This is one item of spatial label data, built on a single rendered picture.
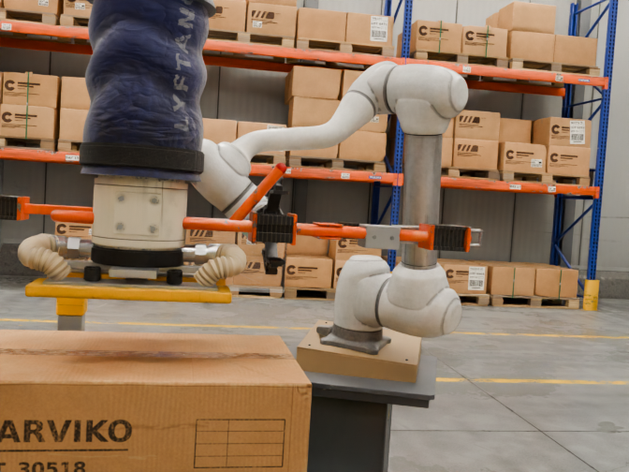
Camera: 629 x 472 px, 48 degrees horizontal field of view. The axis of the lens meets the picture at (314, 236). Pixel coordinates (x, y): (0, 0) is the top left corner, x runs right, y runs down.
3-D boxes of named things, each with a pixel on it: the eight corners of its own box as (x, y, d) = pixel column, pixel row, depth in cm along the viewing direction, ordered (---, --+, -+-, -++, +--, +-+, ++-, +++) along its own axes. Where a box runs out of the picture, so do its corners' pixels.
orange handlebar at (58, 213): (-17, 222, 125) (-16, 201, 125) (21, 216, 154) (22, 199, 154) (475, 248, 142) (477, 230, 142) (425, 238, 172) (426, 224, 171)
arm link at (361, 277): (352, 315, 229) (358, 248, 226) (400, 329, 218) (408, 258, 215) (321, 322, 217) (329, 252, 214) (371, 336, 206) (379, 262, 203)
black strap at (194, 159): (69, 162, 119) (70, 139, 119) (88, 167, 142) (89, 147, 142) (205, 171, 123) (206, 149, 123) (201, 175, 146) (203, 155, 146)
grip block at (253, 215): (252, 243, 132) (254, 212, 132) (247, 240, 141) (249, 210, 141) (296, 245, 133) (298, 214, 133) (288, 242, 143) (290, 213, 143)
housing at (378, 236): (365, 248, 137) (366, 225, 137) (357, 245, 144) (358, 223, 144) (400, 250, 139) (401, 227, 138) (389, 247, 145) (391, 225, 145)
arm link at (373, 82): (336, 84, 194) (377, 86, 185) (368, 50, 203) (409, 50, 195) (350, 124, 202) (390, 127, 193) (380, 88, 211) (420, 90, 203)
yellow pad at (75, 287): (23, 297, 116) (25, 266, 116) (36, 288, 126) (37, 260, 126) (231, 304, 122) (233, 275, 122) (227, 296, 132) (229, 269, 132)
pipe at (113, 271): (27, 273, 118) (29, 239, 117) (54, 259, 142) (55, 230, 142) (232, 282, 124) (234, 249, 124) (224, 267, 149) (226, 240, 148)
